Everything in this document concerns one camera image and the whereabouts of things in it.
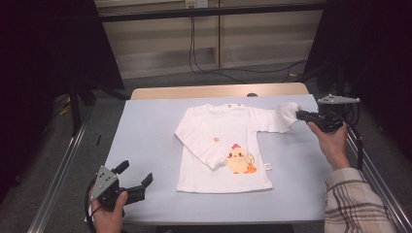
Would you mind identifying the left hand-held gripper black cable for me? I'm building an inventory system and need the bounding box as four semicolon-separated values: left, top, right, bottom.
84;183;99;233

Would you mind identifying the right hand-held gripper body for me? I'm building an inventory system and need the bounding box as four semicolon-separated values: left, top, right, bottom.
315;93;361;134

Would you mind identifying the person's left hand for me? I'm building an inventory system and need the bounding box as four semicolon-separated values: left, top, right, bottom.
88;190;129;233

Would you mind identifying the white wall socket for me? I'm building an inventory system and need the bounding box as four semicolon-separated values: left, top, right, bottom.
185;0;209;9

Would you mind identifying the black horizontal bar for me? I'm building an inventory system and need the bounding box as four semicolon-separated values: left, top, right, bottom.
96;3;326;23

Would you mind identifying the wooden table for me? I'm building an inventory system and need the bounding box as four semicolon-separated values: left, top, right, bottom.
130;82;309;100

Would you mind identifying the person's right hand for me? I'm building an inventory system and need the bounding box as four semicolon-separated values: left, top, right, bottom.
306;120;352;171

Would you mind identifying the white baby shirt chick print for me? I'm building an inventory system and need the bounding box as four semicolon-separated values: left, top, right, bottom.
174;101;300;194

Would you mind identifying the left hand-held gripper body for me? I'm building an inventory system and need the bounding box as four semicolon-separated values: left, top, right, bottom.
90;165;146;212

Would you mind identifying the black floor cable bundle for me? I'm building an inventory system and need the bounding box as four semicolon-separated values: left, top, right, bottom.
336;86;361;130

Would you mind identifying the black wall cable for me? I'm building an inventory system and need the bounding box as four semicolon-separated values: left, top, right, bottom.
189;6;247;84
191;16;307;75

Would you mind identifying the hand-held gripper black cable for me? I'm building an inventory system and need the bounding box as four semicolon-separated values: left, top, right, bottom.
84;183;99;233
336;111;364;171

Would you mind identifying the dark curtain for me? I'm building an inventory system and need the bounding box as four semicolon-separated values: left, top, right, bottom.
0;0;125;202
304;0;412;159

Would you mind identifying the black metal stand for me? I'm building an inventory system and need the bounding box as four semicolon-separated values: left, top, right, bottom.
69;77;98;137

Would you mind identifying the right hand-held gripper black cable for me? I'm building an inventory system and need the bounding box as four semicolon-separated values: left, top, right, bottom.
336;111;364;171

